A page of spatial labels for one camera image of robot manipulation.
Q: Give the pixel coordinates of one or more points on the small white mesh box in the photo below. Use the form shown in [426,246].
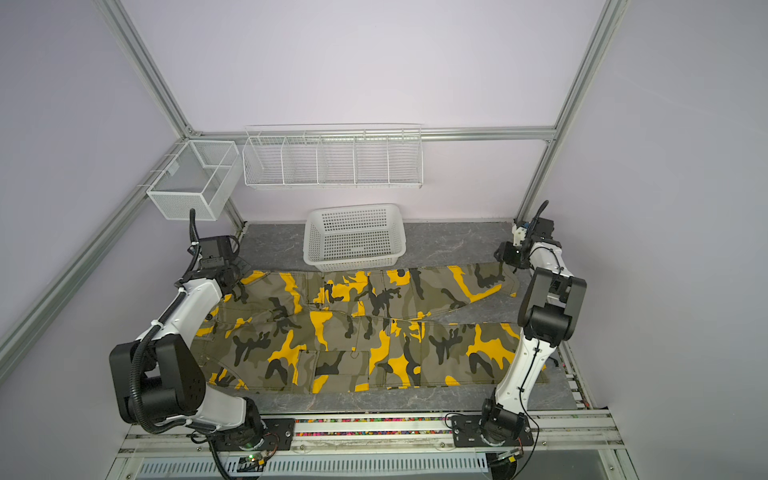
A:
[200,176]

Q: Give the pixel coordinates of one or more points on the camouflage yellow green trousers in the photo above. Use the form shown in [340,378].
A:
[358,331]

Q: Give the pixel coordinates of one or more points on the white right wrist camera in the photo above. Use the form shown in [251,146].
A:
[520,233]

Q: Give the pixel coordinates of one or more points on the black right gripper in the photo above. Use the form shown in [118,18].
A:
[504,254]

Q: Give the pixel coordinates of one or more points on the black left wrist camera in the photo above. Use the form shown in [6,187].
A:
[218,250]

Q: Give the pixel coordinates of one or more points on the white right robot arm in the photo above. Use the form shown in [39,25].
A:
[547,317]

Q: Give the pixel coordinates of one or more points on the white perforated plastic basket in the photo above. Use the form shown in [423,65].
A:
[354,237]

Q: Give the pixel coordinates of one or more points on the aluminium corner frame post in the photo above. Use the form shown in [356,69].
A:
[608,22]

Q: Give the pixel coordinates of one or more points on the long white wire shelf basket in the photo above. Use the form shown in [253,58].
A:
[343,155]

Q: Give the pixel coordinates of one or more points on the white ventilated cable duct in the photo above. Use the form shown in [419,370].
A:
[316,466]

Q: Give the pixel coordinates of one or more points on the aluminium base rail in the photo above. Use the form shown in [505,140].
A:
[436,432]

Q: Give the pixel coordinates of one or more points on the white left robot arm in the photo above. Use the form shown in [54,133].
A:
[158,384]

